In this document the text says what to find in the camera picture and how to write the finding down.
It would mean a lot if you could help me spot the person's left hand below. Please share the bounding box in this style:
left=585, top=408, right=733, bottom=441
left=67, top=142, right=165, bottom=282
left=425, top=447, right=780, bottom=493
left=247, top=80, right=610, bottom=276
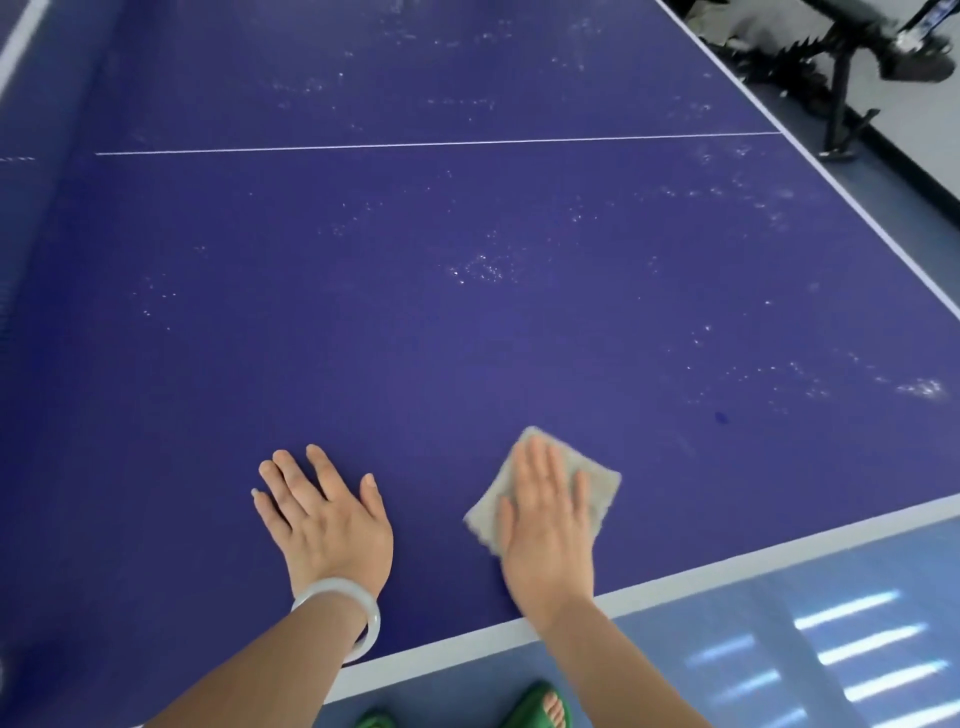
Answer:
left=251, top=444, right=395, bottom=603

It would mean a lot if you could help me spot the person's right hand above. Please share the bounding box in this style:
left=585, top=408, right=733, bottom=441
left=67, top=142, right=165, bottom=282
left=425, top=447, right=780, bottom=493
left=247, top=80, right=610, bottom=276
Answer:
left=495, top=435, right=597, bottom=625

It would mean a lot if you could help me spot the beige cleaning cloth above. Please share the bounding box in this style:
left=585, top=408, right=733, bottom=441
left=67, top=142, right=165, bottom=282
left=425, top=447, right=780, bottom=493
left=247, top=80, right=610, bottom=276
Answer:
left=462, top=426, right=623, bottom=558

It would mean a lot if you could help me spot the person's left forearm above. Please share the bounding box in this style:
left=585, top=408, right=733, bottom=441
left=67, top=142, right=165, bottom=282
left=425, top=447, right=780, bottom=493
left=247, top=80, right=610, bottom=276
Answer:
left=144, top=592, right=370, bottom=728

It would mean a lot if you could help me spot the person's right forearm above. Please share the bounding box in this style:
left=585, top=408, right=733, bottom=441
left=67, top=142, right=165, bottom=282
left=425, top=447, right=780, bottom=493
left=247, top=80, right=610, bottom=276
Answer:
left=525, top=594, right=715, bottom=728

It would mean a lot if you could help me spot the white jade bangle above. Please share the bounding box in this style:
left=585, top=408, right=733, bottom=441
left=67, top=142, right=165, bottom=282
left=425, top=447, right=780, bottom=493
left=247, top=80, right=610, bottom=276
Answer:
left=290, top=576, right=382, bottom=666

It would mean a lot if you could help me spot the black spiky object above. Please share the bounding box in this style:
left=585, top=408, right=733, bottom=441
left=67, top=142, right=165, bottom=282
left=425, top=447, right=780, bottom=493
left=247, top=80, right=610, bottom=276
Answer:
left=701, top=33, right=834, bottom=102

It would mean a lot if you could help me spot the black metal equipment stand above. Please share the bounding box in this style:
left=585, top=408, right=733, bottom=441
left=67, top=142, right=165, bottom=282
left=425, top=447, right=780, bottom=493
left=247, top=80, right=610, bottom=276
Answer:
left=798, top=0, right=960, bottom=163

